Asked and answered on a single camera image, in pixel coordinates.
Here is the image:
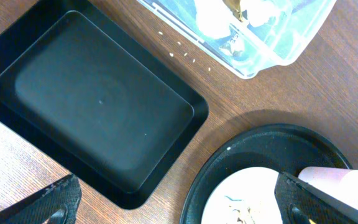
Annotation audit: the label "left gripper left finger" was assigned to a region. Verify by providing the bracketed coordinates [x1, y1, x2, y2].
[0, 174, 82, 224]

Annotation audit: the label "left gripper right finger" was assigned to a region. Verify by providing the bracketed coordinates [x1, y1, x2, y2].
[274, 172, 358, 224]

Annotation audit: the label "white napkin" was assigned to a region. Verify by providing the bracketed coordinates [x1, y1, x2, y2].
[195, 0, 280, 39]

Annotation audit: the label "gold snack wrapper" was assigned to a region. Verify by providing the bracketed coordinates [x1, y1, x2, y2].
[218, 0, 246, 58]

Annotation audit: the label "clear plastic waste bin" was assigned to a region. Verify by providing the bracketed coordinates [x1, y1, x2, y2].
[139, 0, 335, 79]

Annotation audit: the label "food scraps on plate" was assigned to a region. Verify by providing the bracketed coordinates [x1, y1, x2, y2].
[224, 195, 256, 224]

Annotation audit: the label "grey plate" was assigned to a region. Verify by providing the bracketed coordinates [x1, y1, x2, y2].
[201, 167, 283, 224]

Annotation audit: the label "round black serving tray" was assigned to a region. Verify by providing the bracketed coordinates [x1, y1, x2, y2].
[180, 124, 352, 224]

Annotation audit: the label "pink cup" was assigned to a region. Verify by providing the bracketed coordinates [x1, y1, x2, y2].
[298, 167, 358, 210]

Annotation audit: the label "black rectangular tray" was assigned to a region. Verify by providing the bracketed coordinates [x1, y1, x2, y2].
[0, 1, 208, 210]

